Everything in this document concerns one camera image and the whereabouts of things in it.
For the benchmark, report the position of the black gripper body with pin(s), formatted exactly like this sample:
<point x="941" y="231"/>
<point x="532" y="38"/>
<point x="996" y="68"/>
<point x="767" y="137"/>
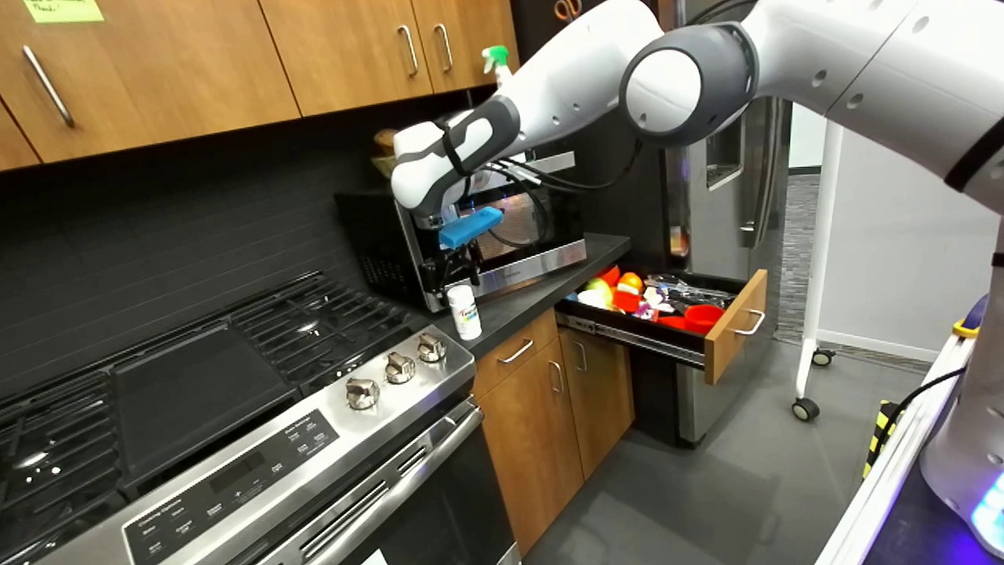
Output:
<point x="443" y="247"/>

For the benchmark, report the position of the white bottle lid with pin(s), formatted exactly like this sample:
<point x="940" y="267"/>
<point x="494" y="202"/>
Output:
<point x="458" y="292"/>

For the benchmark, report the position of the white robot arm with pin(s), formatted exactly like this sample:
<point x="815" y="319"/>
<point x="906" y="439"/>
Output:
<point x="586" y="74"/>

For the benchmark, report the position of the white pill bottle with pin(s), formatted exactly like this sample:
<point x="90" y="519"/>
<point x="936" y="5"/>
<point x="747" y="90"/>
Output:
<point x="464" y="319"/>

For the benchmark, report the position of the white spray bottle green trigger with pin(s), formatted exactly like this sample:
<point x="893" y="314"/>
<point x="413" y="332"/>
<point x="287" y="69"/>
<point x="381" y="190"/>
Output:
<point x="496" y="62"/>

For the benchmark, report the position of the stainless steel microwave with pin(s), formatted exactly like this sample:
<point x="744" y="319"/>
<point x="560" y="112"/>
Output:
<point x="545" y="251"/>

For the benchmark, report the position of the silver stove knob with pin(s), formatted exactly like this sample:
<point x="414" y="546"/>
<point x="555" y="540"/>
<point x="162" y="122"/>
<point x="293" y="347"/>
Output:
<point x="361" y="392"/>
<point x="396" y="369"/>
<point x="432" y="347"/>

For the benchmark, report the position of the narrow wooden drawer panel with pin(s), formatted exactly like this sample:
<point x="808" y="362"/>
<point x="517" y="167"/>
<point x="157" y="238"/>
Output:
<point x="489" y="369"/>

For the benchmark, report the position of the green toy ball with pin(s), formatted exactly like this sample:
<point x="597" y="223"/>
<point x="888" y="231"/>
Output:
<point x="597" y="292"/>

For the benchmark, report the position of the wooden base cabinet door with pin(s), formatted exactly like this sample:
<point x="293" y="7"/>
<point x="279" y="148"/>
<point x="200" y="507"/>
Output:
<point x="601" y="404"/>
<point x="523" y="451"/>

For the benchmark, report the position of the white plastic toy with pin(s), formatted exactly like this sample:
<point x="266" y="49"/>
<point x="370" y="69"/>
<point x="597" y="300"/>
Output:
<point x="659" y="300"/>

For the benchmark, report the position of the grey kitchen utensil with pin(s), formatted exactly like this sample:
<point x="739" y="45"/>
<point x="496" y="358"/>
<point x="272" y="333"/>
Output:
<point x="693" y="287"/>

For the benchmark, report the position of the red plastic toy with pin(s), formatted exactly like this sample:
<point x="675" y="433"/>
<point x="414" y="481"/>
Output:
<point x="701" y="314"/>

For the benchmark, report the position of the stainless steel refrigerator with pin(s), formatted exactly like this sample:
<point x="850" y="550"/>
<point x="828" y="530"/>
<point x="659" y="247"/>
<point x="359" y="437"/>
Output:
<point x="731" y="260"/>

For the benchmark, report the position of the wooden kitchen drawer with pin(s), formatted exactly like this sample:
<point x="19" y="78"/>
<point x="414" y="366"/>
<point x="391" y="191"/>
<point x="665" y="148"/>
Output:
<point x="731" y="333"/>

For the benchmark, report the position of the stainless gas stove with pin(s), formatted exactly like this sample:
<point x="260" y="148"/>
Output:
<point x="260" y="459"/>

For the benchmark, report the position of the white rolling panel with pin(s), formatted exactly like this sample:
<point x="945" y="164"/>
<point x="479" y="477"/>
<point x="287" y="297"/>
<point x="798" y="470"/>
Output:
<point x="888" y="260"/>

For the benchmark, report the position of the yellow sticky note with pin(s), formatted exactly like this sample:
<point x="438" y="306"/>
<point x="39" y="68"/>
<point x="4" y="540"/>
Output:
<point x="63" y="10"/>

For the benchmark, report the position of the white robot cart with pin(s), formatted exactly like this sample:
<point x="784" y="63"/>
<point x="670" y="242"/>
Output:
<point x="867" y="511"/>

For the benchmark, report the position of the purple yellow clamp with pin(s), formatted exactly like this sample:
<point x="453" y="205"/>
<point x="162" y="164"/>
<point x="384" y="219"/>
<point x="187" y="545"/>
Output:
<point x="971" y="319"/>

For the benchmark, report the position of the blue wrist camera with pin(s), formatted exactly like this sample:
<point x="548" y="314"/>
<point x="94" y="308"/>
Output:
<point x="471" y="228"/>

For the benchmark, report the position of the wooden wall cabinet door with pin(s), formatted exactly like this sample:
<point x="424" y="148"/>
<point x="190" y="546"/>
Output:
<point x="333" y="50"/>
<point x="471" y="27"/>
<point x="157" y="74"/>

